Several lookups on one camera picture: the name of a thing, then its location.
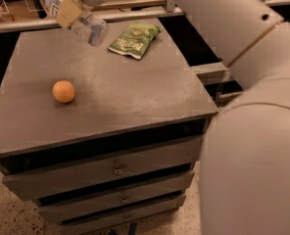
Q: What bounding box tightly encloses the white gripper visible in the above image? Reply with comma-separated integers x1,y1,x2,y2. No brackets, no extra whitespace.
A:
56,0,107,28

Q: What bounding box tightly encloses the clear plastic water bottle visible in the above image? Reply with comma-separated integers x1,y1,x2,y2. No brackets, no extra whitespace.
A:
39,0,107,46

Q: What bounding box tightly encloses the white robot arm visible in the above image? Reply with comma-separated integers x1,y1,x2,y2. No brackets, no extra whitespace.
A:
174,0,290,235

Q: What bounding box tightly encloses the green chip bag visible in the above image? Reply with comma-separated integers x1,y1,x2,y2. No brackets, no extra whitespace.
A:
108,22,163,60

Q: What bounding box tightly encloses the orange fruit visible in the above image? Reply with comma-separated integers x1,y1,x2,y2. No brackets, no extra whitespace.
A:
52,80,75,103

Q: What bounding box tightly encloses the grey drawer cabinet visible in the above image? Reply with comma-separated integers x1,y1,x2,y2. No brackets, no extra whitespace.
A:
0,18,220,235

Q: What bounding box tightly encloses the top grey drawer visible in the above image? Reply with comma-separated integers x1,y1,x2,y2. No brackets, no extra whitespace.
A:
3,136,201,201

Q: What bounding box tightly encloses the grey drawer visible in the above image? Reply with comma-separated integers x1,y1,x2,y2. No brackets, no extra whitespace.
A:
38,170,194,223
60,192,186,235
3,136,201,201

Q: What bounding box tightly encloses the middle grey drawer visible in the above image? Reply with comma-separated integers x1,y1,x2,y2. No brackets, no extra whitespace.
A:
38,170,194,223

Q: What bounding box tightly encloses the bottom grey drawer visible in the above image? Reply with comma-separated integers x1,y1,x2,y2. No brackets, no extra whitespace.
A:
60,192,186,235

